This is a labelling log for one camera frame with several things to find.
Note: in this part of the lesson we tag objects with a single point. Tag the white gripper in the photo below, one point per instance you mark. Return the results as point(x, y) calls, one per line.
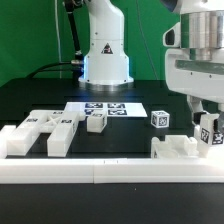
point(199, 80)

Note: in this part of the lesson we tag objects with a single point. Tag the white chair seat part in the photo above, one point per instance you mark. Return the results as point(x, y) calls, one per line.
point(174, 147)

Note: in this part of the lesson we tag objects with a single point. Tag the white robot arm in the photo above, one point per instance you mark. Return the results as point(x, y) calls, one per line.
point(194, 60)

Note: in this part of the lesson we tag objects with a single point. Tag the white marker sheet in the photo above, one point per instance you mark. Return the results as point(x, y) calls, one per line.
point(112, 109)

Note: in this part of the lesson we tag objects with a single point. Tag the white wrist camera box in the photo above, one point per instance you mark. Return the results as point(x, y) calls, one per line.
point(172, 37)

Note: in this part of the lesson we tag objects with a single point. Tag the white chair back frame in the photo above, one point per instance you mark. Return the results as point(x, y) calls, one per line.
point(60, 125)

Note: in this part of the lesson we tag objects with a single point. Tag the white U-shaped fence frame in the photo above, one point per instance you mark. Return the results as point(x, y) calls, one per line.
point(166, 167)

